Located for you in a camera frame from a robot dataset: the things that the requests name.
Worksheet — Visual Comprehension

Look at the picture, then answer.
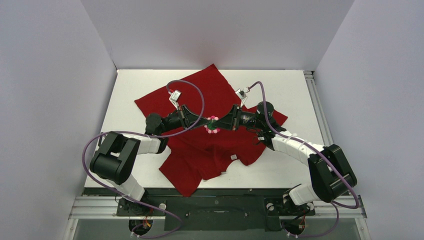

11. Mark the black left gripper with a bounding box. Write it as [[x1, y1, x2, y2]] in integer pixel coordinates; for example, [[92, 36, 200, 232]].
[[160, 104, 210, 135]]

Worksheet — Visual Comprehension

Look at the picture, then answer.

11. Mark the pink flower brooch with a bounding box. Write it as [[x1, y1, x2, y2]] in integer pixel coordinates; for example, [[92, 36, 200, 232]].
[[204, 115, 221, 134]]

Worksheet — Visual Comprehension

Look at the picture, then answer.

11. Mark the red t-shirt garment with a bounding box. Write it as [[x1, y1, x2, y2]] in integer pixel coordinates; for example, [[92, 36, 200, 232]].
[[134, 63, 288, 198]]

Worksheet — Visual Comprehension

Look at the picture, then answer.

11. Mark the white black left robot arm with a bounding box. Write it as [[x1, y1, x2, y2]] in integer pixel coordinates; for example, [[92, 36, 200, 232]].
[[89, 105, 212, 215]]

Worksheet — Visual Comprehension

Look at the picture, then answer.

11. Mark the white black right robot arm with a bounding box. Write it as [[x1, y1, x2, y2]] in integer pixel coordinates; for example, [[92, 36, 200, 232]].
[[211, 102, 357, 214]]

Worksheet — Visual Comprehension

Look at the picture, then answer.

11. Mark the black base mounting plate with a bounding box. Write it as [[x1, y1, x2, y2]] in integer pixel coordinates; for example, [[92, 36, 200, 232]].
[[116, 188, 316, 232]]

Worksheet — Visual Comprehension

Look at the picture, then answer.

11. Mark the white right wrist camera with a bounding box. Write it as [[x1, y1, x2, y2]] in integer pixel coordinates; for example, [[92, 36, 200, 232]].
[[235, 87, 250, 108]]

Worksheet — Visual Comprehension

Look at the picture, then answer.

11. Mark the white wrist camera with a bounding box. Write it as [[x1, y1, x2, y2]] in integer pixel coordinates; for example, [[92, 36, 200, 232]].
[[169, 90, 181, 109], [235, 87, 250, 108]]

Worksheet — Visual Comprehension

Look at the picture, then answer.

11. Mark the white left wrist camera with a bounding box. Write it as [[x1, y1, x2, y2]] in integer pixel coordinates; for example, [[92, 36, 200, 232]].
[[169, 90, 181, 109]]

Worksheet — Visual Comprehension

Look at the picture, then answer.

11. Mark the right side aluminium rail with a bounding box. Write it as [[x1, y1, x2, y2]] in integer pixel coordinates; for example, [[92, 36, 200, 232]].
[[303, 71, 334, 146]]

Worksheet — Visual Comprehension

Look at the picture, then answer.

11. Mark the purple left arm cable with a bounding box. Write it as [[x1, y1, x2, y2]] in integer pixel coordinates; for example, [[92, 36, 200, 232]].
[[81, 79, 206, 239]]

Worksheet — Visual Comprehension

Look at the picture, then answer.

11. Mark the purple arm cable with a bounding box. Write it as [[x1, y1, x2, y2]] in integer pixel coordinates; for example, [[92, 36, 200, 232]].
[[81, 79, 206, 239], [248, 81, 361, 238]]

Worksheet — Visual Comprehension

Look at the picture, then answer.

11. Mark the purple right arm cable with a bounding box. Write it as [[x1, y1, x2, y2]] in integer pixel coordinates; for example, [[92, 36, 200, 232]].
[[248, 81, 361, 238]]

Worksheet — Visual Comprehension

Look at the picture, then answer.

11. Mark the aluminium frame rail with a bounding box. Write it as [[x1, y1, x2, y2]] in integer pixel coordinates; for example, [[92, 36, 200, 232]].
[[69, 196, 368, 220]]

